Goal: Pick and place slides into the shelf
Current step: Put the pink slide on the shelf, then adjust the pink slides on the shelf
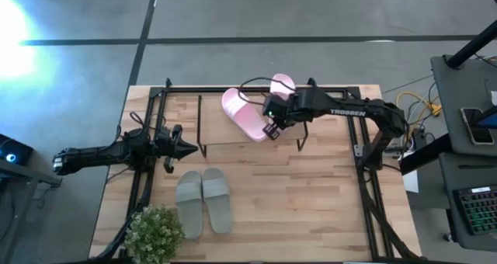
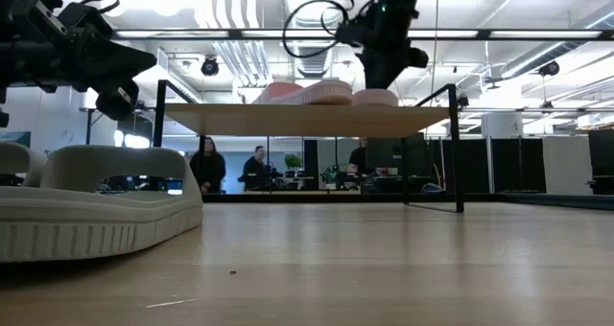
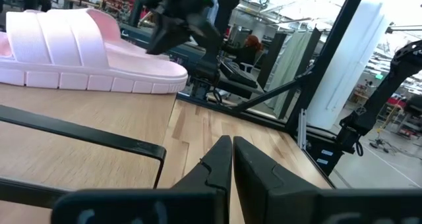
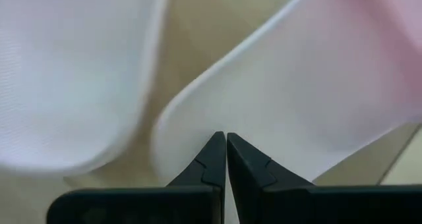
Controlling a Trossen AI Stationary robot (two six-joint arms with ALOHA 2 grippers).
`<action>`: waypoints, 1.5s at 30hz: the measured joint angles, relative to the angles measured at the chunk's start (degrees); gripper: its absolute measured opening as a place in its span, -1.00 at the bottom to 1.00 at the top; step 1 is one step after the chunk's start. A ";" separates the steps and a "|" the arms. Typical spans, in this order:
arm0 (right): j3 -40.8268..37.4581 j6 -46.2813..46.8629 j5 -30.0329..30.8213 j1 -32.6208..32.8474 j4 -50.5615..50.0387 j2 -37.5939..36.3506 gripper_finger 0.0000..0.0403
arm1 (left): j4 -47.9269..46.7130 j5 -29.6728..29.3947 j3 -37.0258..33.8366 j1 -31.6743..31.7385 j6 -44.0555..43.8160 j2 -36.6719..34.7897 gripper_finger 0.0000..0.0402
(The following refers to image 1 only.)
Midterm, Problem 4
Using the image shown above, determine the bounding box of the black cable bundle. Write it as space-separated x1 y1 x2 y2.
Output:
95 170 155 259
359 166 422 262

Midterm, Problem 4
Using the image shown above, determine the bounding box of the black smartphone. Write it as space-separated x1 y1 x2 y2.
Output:
460 107 495 146

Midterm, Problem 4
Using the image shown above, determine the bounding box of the yellow cable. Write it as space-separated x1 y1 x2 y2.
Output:
394 91 443 144

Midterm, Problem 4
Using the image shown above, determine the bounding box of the wooden shelf with black legs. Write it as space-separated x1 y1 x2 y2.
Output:
196 91 310 159

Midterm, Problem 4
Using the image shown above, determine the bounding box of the grey stand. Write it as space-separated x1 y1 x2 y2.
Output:
0 158 63 264

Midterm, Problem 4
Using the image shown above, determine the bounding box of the backlit green keyboard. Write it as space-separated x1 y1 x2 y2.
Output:
454 185 497 237

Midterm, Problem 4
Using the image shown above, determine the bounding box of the black pole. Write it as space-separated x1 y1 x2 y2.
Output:
445 21 497 70

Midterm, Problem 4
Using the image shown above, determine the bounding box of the black metal table frame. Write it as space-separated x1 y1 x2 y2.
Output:
130 77 395 263

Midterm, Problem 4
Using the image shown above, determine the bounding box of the pink slide sandal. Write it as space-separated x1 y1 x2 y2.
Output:
221 87 269 143
269 73 297 102

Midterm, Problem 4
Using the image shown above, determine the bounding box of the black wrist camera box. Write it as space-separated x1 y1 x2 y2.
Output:
122 127 151 151
265 96 287 120

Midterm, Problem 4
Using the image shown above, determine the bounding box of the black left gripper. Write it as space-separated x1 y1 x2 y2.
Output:
154 123 200 175

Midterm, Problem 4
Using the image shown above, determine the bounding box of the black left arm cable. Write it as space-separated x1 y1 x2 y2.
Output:
126 110 145 131

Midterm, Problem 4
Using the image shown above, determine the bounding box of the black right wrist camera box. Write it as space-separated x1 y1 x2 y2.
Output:
265 96 287 120

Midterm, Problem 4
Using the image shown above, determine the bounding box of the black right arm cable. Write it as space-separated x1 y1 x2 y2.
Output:
238 76 298 106

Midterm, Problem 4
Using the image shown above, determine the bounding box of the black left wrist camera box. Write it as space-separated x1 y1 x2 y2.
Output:
122 127 151 151

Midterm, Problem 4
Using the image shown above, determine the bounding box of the green potted plant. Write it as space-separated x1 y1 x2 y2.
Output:
123 204 186 264

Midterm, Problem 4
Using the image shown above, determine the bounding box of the grey slide sandal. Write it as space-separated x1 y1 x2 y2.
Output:
201 167 233 234
175 170 203 241

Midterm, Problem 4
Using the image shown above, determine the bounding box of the white box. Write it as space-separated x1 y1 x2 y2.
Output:
401 172 420 194

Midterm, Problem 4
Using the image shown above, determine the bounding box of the grey keyboard desk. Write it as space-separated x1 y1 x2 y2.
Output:
437 153 497 253

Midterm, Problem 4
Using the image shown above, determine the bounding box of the grey side desk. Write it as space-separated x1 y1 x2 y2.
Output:
429 54 497 157

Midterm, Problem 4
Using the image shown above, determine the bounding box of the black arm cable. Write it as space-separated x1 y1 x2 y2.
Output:
238 76 298 106
126 110 145 131

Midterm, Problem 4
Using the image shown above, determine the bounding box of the black device with blue light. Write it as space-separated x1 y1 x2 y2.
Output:
0 134 34 167

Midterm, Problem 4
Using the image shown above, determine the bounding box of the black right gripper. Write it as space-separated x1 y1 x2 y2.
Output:
262 96 302 141

